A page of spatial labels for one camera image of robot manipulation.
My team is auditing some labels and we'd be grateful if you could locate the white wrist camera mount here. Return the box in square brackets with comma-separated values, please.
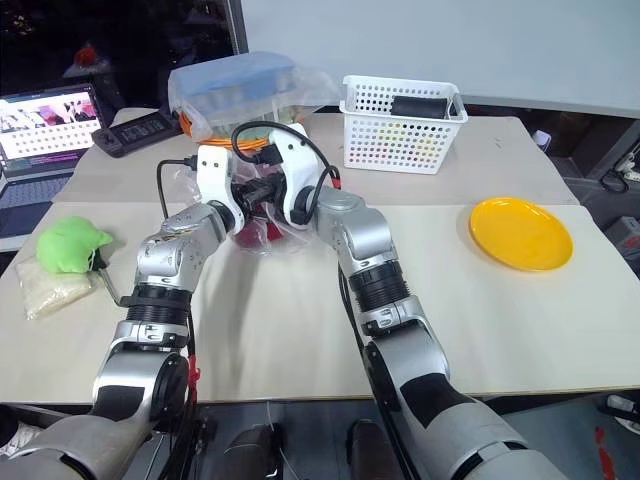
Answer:
[268, 128, 322, 231]
[196, 144, 245, 236]

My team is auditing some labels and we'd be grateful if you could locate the yellow plastic plate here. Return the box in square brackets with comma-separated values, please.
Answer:
[468, 197, 575, 273]

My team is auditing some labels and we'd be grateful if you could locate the blue lidded clear container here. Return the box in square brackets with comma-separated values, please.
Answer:
[172, 52, 296, 136]

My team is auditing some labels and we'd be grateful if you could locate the grey flat stick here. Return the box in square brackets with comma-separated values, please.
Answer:
[91, 252, 125, 307]

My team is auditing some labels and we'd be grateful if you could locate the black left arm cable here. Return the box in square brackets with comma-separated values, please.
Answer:
[157, 155, 202, 436]

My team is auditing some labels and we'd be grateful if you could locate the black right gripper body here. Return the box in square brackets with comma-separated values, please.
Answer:
[257, 175, 286, 205]

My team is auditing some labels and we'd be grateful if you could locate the black box in basket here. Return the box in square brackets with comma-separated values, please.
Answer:
[391, 95, 451, 120]

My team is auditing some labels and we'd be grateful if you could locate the black handheld controller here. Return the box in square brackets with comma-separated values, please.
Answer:
[91, 110, 182, 159]

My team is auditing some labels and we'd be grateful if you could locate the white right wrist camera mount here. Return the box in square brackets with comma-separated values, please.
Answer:
[268, 128, 322, 231]

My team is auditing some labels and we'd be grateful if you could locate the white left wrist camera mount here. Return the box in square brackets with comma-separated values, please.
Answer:
[196, 144, 245, 236]

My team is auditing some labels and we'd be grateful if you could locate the white rice bag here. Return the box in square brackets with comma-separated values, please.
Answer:
[13, 259, 95, 321]

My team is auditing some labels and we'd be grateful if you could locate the grey box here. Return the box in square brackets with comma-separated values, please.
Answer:
[607, 214, 640, 251]

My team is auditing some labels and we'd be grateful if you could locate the clear plastic container bag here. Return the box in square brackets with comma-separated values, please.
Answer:
[167, 51, 341, 144]

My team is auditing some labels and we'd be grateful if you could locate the green cloth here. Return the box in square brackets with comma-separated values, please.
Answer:
[35, 215, 115, 275]

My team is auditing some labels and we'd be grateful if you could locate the large white board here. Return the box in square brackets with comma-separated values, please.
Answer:
[234, 0, 640, 120]

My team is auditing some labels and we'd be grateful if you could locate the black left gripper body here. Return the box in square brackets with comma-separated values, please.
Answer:
[231, 180, 259, 207]

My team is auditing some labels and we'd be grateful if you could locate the white perforated plastic basket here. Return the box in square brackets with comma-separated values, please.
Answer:
[338, 74, 470, 176]

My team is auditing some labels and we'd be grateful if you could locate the white power strip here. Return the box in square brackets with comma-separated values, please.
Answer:
[617, 154, 640, 182]

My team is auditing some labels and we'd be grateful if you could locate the clear bag with red item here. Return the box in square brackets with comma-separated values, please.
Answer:
[164, 159, 321, 257]

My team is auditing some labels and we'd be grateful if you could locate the open laptop computer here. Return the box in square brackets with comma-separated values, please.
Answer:
[0, 83, 104, 241]

